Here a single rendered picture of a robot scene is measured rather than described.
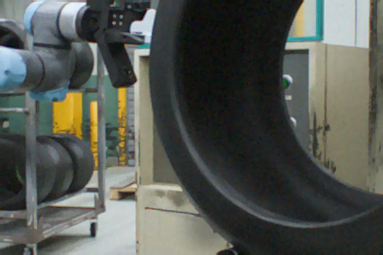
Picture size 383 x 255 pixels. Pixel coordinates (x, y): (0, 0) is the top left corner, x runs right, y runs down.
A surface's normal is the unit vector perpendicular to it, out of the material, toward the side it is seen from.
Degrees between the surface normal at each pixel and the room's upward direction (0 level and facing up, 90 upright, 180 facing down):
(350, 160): 90
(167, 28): 87
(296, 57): 90
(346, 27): 90
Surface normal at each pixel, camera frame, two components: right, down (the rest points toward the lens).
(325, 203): -0.54, -0.12
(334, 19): -0.31, 0.05
